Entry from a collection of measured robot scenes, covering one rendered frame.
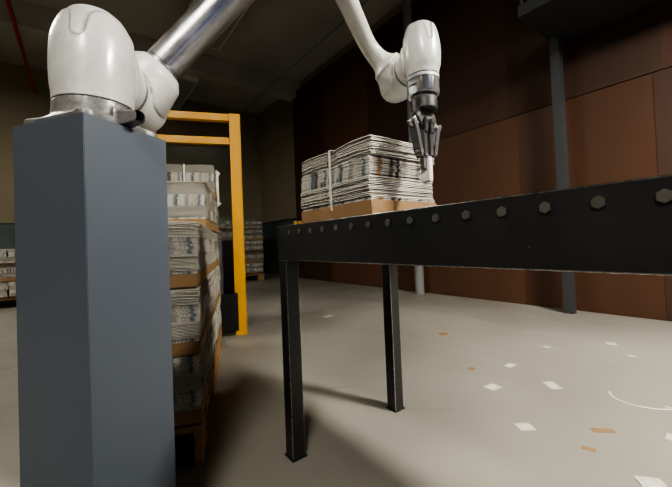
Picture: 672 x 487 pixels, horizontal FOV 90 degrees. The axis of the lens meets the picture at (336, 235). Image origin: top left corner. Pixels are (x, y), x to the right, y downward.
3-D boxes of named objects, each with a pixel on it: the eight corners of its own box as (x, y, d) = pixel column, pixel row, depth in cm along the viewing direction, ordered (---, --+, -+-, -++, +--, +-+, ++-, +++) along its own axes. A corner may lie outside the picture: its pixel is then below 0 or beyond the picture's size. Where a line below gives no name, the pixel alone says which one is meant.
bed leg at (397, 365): (386, 408, 148) (379, 252, 150) (395, 403, 152) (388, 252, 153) (395, 413, 144) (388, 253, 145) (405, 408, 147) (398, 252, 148)
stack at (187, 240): (68, 495, 103) (62, 222, 104) (157, 365, 215) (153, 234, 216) (205, 466, 113) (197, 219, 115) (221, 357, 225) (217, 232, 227)
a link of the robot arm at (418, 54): (449, 69, 92) (427, 91, 105) (447, 13, 92) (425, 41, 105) (412, 67, 90) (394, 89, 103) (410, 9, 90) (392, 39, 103)
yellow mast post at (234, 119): (236, 335, 279) (228, 113, 283) (236, 332, 288) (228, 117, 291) (247, 334, 282) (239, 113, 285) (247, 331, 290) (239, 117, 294)
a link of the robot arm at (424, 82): (399, 80, 97) (400, 101, 97) (425, 67, 90) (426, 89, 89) (420, 88, 102) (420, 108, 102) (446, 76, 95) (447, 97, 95)
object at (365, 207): (337, 219, 106) (336, 205, 106) (400, 219, 123) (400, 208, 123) (372, 214, 93) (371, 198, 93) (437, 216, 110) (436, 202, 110)
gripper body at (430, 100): (422, 106, 101) (423, 136, 101) (403, 99, 96) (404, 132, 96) (443, 96, 95) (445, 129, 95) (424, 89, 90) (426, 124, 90)
